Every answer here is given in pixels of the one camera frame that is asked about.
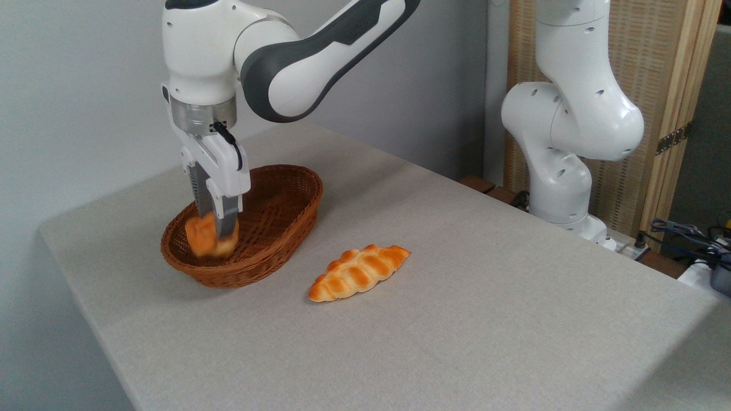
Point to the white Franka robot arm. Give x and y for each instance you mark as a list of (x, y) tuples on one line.
[(200, 45)]

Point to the wooden folding screen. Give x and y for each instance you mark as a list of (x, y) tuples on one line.
[(657, 57)]

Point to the white power strip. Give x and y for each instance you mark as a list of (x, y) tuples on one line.
[(625, 246)]

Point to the brass screen hinge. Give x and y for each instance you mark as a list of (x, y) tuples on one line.
[(674, 138)]

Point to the brown wicker basket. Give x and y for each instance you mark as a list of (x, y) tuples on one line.
[(274, 217)]

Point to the brown wooden furniture edge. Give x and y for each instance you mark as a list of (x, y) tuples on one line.
[(480, 184)]

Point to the long braided bread loaf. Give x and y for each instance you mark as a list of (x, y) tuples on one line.
[(357, 273)]

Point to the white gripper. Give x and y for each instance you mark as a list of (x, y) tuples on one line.
[(220, 162)]

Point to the round knotted bread roll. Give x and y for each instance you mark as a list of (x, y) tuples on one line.
[(200, 237)]

